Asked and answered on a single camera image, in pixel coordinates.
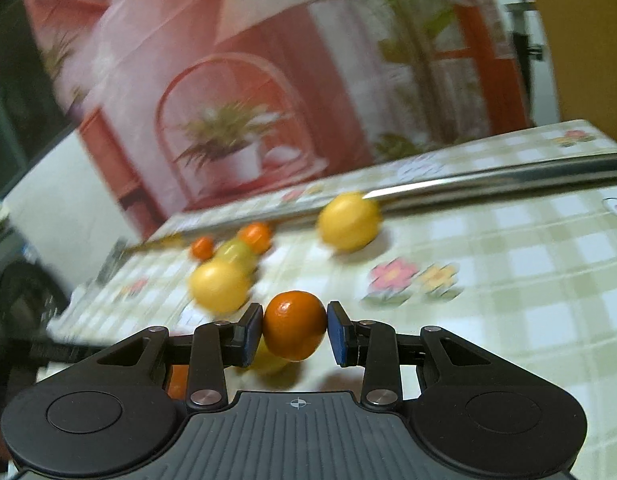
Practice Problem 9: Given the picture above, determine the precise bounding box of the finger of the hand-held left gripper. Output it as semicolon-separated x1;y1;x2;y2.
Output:
26;332;112;363

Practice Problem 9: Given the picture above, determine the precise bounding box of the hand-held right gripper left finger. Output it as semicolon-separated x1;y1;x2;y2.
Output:
96;302;264;408

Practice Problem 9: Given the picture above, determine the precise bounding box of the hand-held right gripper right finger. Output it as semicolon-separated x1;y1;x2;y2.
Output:
327;301;519;408

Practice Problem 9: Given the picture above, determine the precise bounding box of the yellow lemon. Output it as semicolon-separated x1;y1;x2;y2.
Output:
316;191;384;253
187;259;253;315
246;335;302;376

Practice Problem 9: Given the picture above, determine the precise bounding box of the small orange tangerine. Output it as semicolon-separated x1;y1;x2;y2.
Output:
190;236;215;261

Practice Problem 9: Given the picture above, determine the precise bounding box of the yellow-green apple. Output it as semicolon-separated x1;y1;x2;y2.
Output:
213;240;262;276

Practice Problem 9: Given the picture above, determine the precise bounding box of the long metal rod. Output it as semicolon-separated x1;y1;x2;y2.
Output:
121;151;617;256

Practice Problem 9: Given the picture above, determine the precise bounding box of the dark glass window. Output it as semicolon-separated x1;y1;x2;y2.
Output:
0;0;82;196

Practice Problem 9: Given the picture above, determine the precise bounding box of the printed room scene backdrop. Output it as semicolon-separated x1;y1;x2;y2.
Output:
18;0;534;241

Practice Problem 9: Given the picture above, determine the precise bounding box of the black chair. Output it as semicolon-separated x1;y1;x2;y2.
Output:
486;0;547;61

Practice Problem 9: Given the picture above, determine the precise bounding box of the wooden panel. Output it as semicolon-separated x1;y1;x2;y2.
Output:
519;0;617;151

